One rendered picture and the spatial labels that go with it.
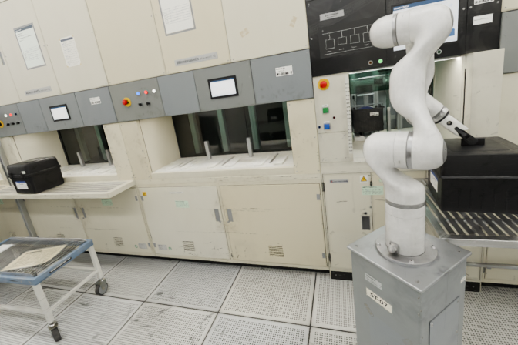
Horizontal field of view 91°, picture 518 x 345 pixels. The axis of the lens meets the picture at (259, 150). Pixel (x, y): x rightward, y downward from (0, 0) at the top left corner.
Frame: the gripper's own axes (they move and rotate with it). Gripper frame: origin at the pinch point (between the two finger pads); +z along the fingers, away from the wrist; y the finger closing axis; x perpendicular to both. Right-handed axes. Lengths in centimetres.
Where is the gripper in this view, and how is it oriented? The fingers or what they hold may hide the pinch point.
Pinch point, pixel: (470, 139)
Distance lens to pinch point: 143.8
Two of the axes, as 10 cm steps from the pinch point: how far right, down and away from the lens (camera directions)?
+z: 7.5, 6.6, -1.1
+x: -5.5, 7.1, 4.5
